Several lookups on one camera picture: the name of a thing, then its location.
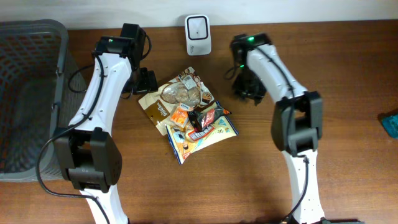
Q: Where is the black red snack packet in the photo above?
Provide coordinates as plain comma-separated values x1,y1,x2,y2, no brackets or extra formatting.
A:
188,105,231,132

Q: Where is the teal mouthwash bottle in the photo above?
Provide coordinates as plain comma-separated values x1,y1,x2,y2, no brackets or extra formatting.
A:
381,114,398,139

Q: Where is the grey plastic mesh basket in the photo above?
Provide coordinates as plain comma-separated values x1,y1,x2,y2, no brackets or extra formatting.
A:
1,19,87,182

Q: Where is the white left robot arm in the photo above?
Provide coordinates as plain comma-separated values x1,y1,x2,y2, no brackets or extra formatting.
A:
52,23,158,223

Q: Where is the beige brown cookie pouch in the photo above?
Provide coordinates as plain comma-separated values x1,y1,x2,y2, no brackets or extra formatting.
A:
139,67,214,136

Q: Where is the white barcode scanner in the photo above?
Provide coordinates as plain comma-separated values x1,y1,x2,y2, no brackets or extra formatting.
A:
184,14,211,56

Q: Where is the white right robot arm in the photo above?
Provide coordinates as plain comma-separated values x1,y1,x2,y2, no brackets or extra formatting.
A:
229,33,326,223

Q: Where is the yellow blue snack bag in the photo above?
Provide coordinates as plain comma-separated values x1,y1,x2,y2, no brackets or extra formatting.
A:
165,101,239,165

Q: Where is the orange tissue pack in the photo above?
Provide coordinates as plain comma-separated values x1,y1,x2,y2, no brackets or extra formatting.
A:
170,103,193,128

